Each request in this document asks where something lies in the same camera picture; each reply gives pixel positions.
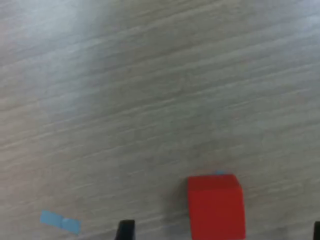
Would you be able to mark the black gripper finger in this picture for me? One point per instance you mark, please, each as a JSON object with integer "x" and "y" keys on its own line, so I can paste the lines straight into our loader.
{"x": 125, "y": 231}
{"x": 317, "y": 231}

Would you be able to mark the red cube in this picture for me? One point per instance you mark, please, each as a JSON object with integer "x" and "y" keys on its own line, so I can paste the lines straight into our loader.
{"x": 216, "y": 207}

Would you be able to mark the small blue tape piece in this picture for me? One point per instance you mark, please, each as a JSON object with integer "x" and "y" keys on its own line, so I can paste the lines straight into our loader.
{"x": 53, "y": 218}

